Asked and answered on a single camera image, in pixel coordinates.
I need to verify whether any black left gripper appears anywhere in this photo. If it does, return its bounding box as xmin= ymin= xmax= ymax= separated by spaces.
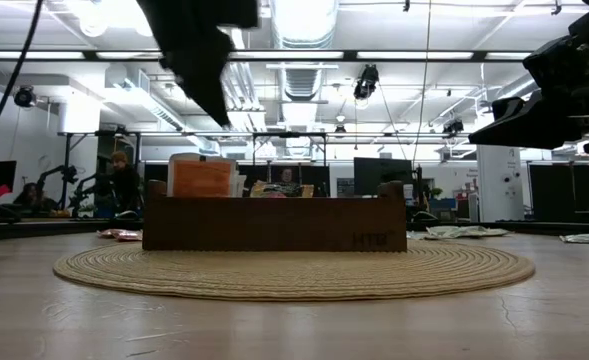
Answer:
xmin=136 ymin=0 xmax=233 ymax=128

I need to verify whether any orange paper tea packet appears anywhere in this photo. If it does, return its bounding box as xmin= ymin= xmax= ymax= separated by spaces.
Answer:
xmin=167 ymin=152 xmax=239 ymax=199

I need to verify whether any brown wooden tea box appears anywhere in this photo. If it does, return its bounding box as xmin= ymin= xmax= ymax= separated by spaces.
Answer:
xmin=142 ymin=179 xmax=409 ymax=253

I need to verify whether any white pillar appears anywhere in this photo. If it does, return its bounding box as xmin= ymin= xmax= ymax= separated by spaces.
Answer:
xmin=476 ymin=144 xmax=526 ymax=223

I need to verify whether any hanging black spotlight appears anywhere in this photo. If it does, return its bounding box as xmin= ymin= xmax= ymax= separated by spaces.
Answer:
xmin=442 ymin=118 xmax=466 ymax=136
xmin=13 ymin=84 xmax=38 ymax=109
xmin=352 ymin=63 xmax=381 ymax=101

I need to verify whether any black partition panel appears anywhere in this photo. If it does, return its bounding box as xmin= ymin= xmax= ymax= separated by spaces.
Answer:
xmin=528 ymin=163 xmax=589 ymax=222

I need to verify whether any long ceiling light strip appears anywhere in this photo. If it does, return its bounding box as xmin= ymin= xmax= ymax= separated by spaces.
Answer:
xmin=0 ymin=48 xmax=538 ymax=63

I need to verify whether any person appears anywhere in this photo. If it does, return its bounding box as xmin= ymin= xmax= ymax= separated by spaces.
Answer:
xmin=276 ymin=167 xmax=300 ymax=185
xmin=12 ymin=182 xmax=58 ymax=211
xmin=107 ymin=150 xmax=144 ymax=217

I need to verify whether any round woven straw placemat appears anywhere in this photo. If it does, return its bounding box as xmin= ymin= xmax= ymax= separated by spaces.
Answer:
xmin=52 ymin=238 xmax=536 ymax=302

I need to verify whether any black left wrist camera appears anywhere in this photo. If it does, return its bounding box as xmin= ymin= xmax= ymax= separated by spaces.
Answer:
xmin=208 ymin=0 xmax=260 ymax=30

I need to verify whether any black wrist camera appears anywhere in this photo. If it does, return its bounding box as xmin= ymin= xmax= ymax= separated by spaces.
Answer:
xmin=208 ymin=0 xmax=260 ymax=30
xmin=522 ymin=0 xmax=589 ymax=94

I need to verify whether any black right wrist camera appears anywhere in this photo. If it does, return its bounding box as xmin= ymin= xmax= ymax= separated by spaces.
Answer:
xmin=522 ymin=0 xmax=589 ymax=94

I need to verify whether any silver air duct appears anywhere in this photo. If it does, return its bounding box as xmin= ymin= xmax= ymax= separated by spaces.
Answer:
xmin=271 ymin=0 xmax=341 ymax=157

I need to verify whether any thin hanging cord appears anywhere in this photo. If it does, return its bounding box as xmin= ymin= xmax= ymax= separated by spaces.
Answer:
xmin=412 ymin=0 xmax=433 ymax=166

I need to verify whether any black hanging cable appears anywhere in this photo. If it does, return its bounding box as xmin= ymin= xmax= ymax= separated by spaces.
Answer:
xmin=0 ymin=0 xmax=44 ymax=161

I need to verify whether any black metal table frame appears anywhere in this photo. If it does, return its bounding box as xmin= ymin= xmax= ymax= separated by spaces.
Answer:
xmin=0 ymin=218 xmax=589 ymax=237

